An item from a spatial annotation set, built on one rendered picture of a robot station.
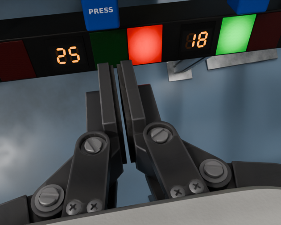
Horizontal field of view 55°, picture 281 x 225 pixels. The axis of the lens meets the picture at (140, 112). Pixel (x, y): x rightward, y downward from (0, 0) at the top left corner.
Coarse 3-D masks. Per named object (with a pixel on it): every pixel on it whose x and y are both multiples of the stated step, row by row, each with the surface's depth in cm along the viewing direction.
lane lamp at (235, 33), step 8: (240, 16) 22; (248, 16) 22; (224, 24) 23; (232, 24) 23; (240, 24) 23; (248, 24) 23; (224, 32) 23; (232, 32) 23; (240, 32) 24; (248, 32) 24; (224, 40) 24; (232, 40) 24; (240, 40) 24; (248, 40) 24; (224, 48) 24; (232, 48) 25; (240, 48) 25
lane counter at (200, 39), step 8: (192, 24) 22; (200, 24) 22; (208, 24) 22; (184, 32) 23; (192, 32) 23; (200, 32) 23; (208, 32) 23; (184, 40) 23; (192, 40) 23; (200, 40) 23; (208, 40) 24; (184, 48) 24; (192, 48) 24; (200, 48) 24; (208, 48) 24; (184, 56) 24
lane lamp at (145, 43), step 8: (128, 32) 22; (136, 32) 22; (144, 32) 22; (152, 32) 22; (160, 32) 22; (128, 40) 22; (136, 40) 22; (144, 40) 22; (152, 40) 23; (160, 40) 23; (128, 48) 23; (136, 48) 23; (144, 48) 23; (152, 48) 23; (160, 48) 23; (136, 56) 24; (144, 56) 24; (152, 56) 24; (160, 56) 24; (136, 64) 24
